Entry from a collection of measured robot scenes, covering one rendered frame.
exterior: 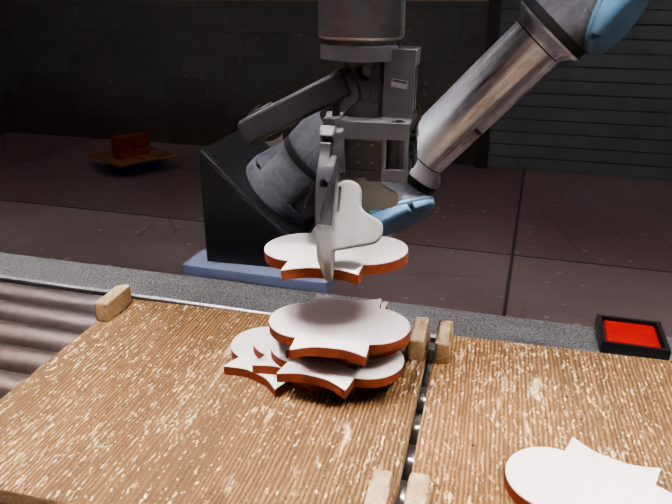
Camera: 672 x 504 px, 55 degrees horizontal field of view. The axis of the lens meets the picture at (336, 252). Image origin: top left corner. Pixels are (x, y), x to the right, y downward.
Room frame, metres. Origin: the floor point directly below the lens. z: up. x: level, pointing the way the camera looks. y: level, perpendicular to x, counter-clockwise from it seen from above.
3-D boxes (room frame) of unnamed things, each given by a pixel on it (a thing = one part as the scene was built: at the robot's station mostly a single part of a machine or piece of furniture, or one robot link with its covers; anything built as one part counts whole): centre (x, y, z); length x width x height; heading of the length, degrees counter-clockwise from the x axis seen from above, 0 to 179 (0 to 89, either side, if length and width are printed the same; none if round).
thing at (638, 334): (0.70, -0.36, 0.92); 0.06 x 0.06 x 0.01; 74
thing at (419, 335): (0.65, -0.10, 0.95); 0.06 x 0.02 x 0.03; 166
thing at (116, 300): (0.74, 0.28, 0.95); 0.06 x 0.02 x 0.03; 166
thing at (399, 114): (0.59, -0.03, 1.22); 0.09 x 0.08 x 0.12; 77
